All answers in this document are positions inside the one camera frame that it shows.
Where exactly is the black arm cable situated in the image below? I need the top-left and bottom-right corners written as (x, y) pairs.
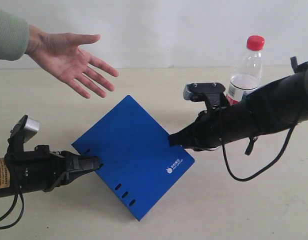
top-left (220, 114), bottom-right (300, 182)
top-left (0, 182), bottom-right (25, 229)

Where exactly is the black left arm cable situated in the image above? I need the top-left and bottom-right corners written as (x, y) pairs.
top-left (0, 182), bottom-right (25, 229)

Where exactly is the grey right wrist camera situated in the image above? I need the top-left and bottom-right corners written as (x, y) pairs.
top-left (182, 82), bottom-right (229, 111)

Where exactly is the blue ring-binder notebook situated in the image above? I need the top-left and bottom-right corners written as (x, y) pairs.
top-left (72, 95), bottom-right (195, 221)

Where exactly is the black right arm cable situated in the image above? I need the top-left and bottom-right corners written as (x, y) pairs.
top-left (220, 114), bottom-right (300, 182)

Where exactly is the person's bare hand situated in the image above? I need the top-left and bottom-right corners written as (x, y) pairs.
top-left (25, 25), bottom-right (119, 99)

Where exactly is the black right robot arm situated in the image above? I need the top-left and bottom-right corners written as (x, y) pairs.
top-left (168, 56), bottom-right (308, 154)

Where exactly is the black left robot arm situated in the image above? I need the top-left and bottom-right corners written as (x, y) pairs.
top-left (0, 145), bottom-right (102, 198)

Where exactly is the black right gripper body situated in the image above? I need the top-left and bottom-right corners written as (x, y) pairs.
top-left (191, 101), bottom-right (254, 152)

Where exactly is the clear water bottle red cap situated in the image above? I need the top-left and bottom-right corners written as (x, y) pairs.
top-left (226, 35), bottom-right (265, 105)

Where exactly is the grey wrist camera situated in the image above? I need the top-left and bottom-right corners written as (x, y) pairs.
top-left (7, 114), bottom-right (41, 153)
top-left (182, 82), bottom-right (229, 111)

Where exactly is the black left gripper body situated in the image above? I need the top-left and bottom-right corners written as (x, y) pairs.
top-left (5, 145), bottom-right (69, 193)

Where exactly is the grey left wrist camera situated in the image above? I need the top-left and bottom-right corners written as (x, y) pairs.
top-left (7, 114), bottom-right (41, 153)

